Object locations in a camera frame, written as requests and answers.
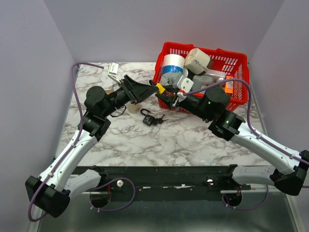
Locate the grey carton box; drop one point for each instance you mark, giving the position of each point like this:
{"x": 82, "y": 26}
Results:
{"x": 201, "y": 81}

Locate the black mounting rail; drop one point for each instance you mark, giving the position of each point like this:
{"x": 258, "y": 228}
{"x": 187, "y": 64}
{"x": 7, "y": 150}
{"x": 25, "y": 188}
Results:
{"x": 166, "y": 183}

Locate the grey wrapped paper roll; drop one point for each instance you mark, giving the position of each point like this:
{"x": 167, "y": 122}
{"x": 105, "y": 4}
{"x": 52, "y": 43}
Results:
{"x": 171, "y": 79}

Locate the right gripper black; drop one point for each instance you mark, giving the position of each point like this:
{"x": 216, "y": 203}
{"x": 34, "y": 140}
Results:
{"x": 170, "y": 101}

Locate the orange box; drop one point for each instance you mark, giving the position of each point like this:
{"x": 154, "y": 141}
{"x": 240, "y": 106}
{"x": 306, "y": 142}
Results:
{"x": 229, "y": 87}

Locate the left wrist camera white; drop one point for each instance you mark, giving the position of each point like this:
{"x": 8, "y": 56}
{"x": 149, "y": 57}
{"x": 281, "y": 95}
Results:
{"x": 112, "y": 72}

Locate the beige pump lotion bottle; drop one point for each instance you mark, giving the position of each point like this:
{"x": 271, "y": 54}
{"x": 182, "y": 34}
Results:
{"x": 133, "y": 108}

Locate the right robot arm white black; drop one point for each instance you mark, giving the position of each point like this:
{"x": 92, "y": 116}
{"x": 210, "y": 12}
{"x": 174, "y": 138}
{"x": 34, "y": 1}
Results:
{"x": 288, "y": 168}

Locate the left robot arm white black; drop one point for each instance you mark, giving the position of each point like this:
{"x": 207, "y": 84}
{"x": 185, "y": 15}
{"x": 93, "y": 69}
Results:
{"x": 51, "y": 191}

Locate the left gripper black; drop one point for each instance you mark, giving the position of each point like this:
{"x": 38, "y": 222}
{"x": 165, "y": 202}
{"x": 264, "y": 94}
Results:
{"x": 136, "y": 92}

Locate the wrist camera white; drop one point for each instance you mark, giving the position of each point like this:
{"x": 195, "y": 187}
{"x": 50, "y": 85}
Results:
{"x": 184, "y": 83}
{"x": 112, "y": 72}

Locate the yellow black padlock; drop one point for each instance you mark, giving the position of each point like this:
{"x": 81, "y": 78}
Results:
{"x": 161, "y": 89}

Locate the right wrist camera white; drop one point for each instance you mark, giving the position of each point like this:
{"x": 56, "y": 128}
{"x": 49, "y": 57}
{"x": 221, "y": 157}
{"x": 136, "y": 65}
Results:
{"x": 184, "y": 83}

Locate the brass padlock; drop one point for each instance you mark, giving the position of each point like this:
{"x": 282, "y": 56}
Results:
{"x": 109, "y": 91}

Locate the red plastic shopping basket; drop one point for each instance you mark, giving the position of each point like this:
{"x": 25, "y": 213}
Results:
{"x": 233, "y": 63}

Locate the white blue paper roll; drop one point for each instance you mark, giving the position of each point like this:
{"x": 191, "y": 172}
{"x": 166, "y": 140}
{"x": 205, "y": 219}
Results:
{"x": 172, "y": 63}

